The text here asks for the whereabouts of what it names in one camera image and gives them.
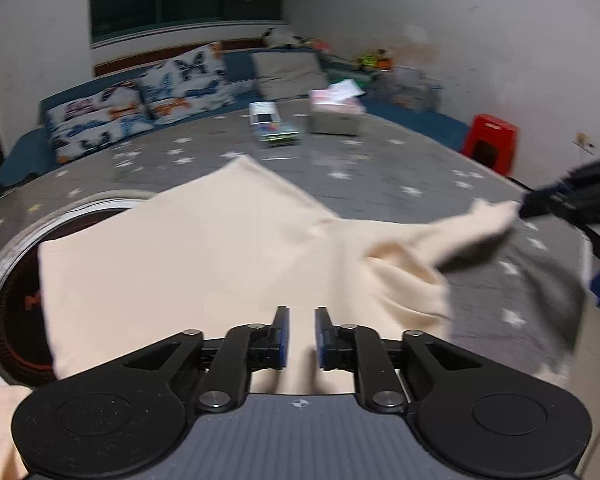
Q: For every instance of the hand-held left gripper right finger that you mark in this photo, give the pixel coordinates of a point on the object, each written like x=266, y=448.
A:
x=322, y=337

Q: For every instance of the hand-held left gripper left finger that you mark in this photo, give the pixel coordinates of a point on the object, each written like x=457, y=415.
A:
x=281, y=336

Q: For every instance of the cream garment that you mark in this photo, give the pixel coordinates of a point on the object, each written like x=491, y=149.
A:
x=205, y=260

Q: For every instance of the red plastic stool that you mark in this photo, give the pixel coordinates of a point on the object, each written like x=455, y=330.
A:
x=492, y=132

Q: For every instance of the blue sofa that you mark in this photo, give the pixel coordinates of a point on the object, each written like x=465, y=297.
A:
x=420, y=122

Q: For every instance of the grey star-printed table cover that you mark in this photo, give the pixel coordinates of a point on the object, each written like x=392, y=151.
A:
x=380, y=180

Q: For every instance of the clear storage bin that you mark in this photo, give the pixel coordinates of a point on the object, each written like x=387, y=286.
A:
x=412, y=89

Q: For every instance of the clear box with colourful items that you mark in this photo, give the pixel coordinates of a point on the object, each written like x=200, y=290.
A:
x=277, y=136

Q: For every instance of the orange and yellow plush toys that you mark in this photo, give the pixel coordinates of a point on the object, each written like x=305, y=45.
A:
x=375, y=61

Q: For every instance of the white flat device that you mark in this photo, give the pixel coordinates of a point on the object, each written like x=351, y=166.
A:
x=264, y=114

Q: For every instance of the white tissue box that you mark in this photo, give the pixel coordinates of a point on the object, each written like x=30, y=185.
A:
x=335, y=115

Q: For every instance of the grey pillow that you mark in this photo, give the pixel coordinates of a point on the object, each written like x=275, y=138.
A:
x=289, y=74

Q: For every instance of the butterfly print pillow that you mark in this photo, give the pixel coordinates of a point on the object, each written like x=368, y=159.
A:
x=187, y=85
x=97, y=120

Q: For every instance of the round black cooker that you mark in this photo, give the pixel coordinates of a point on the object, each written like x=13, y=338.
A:
x=15, y=305

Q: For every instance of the white plush toy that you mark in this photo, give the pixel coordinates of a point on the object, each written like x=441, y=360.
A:
x=279, y=37

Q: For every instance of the wall socket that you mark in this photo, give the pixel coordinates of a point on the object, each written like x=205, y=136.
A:
x=586, y=142

